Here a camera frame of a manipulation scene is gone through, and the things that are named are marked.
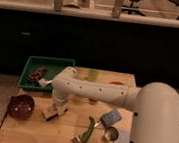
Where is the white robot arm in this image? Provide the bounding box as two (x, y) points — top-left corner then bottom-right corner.
(52, 67), (179, 143)

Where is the grey blue cloth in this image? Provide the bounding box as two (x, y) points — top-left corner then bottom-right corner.
(113, 130), (130, 143)

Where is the orange toy food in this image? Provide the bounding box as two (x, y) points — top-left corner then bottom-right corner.
(109, 81), (124, 85)

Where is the dark red bowl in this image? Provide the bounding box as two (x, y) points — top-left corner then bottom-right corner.
(7, 94), (35, 120)

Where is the small metal cup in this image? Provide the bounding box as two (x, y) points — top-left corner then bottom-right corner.
(103, 126), (119, 142)

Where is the green handled fork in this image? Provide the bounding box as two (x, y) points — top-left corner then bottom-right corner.
(71, 117), (96, 143)

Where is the wooden block eraser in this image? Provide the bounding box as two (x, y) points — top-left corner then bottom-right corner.
(42, 107), (58, 121)

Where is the white spatula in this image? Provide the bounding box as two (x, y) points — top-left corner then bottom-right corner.
(38, 78), (52, 88)

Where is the green plastic tray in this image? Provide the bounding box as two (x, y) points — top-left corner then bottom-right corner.
(17, 56), (75, 93)

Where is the blue sponge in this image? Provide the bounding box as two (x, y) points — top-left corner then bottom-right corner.
(100, 109), (122, 128)

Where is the brown grape bunch toy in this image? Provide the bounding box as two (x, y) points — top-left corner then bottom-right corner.
(28, 67), (48, 83)

